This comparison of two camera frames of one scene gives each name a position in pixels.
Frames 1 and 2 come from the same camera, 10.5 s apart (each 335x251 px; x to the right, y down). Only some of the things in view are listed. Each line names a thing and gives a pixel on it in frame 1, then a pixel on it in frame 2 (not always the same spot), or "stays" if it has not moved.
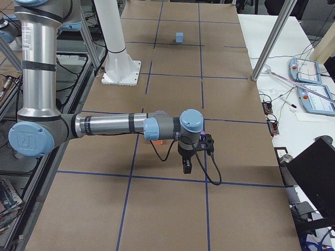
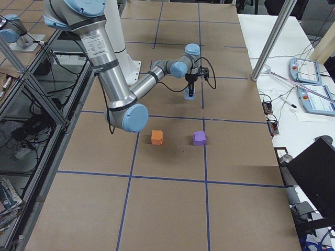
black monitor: x=315 y=171 stays
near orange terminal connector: x=272 y=126 stays
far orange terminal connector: x=267 y=107 stays
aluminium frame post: x=274 y=39 stays
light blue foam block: x=179 y=37 → x=187 y=94
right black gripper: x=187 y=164 → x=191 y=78
